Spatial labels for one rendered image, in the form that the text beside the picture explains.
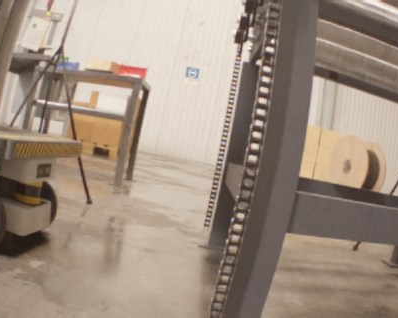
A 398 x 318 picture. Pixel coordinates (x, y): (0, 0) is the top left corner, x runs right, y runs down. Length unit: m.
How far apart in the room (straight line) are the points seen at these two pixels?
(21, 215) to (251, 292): 0.69
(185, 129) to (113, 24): 2.97
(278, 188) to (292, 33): 0.29
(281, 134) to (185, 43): 10.87
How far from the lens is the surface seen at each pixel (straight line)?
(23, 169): 1.38
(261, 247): 0.96
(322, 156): 9.00
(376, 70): 1.99
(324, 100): 11.77
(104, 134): 7.07
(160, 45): 11.80
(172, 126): 11.60
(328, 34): 1.63
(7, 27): 1.73
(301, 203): 0.98
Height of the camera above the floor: 0.39
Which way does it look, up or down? 2 degrees down
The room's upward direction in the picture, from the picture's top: 11 degrees clockwise
